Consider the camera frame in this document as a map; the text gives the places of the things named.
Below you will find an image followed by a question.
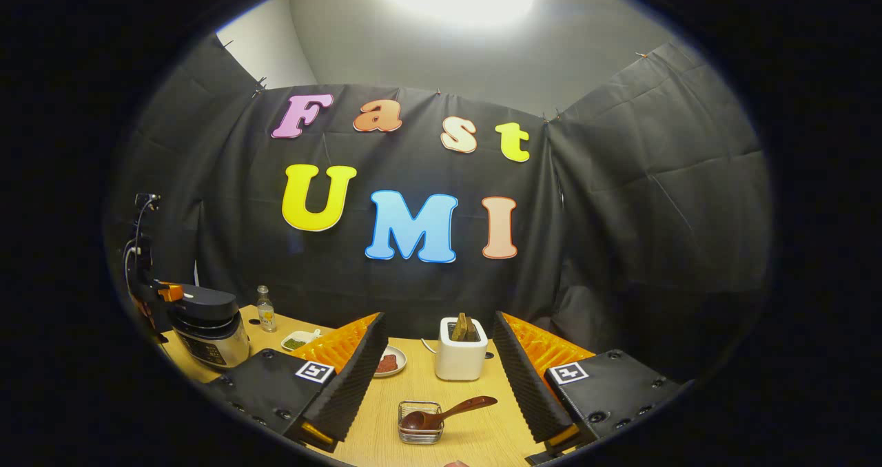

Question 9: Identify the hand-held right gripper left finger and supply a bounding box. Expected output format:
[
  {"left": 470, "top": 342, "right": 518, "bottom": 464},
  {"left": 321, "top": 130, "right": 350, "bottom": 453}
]
[{"left": 207, "top": 312, "right": 389, "bottom": 454}]

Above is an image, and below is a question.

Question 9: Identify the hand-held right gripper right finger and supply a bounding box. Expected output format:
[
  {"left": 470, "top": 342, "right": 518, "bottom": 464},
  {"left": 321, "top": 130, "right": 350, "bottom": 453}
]
[{"left": 493, "top": 311, "right": 690, "bottom": 464}]

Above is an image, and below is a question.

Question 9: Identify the grey silver rice cooker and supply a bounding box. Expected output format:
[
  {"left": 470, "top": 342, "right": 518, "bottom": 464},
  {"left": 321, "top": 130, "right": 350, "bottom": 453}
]
[{"left": 169, "top": 286, "right": 251, "bottom": 370}]

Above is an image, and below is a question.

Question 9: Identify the dark wooden spoon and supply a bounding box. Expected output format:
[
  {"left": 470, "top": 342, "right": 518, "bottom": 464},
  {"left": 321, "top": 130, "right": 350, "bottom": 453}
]
[{"left": 401, "top": 396, "right": 498, "bottom": 431}]

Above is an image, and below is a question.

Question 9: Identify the round white plate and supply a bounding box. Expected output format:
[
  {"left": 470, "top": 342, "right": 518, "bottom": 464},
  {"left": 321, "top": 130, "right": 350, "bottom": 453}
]
[{"left": 372, "top": 345, "right": 407, "bottom": 378}]

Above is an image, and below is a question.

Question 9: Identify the white toaster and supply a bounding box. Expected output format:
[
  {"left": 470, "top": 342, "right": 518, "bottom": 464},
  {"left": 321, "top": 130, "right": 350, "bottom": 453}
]
[{"left": 435, "top": 317, "right": 489, "bottom": 382}]

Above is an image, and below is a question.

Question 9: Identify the white divided bean dish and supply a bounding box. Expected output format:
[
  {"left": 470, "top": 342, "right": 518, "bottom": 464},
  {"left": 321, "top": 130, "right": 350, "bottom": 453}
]
[{"left": 281, "top": 329, "right": 322, "bottom": 352}]

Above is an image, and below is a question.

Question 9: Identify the small clear glass bottle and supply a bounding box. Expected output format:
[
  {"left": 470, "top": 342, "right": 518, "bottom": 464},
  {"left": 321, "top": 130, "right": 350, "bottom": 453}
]
[{"left": 256, "top": 285, "right": 278, "bottom": 333}]

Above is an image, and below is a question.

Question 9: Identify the black backdrop cloth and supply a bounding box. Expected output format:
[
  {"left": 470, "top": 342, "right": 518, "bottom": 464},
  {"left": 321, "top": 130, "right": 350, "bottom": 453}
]
[{"left": 107, "top": 37, "right": 772, "bottom": 385}]

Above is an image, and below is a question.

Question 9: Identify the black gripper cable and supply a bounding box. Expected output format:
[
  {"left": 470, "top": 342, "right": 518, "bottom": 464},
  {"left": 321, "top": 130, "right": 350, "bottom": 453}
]
[{"left": 124, "top": 195, "right": 161, "bottom": 282}]

